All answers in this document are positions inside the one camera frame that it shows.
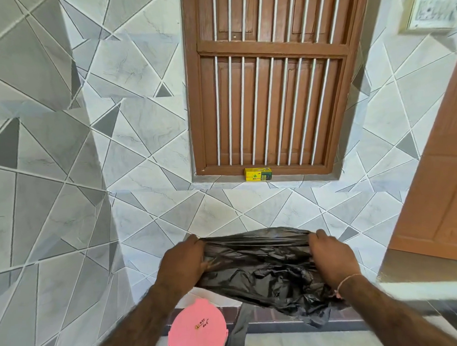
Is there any person's right hand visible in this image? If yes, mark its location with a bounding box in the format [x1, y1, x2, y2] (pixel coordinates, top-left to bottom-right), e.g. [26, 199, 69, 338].
[308, 228, 363, 293]

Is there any person's left hand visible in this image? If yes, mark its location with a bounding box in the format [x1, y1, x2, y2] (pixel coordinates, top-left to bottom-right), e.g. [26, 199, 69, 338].
[153, 233, 215, 295]

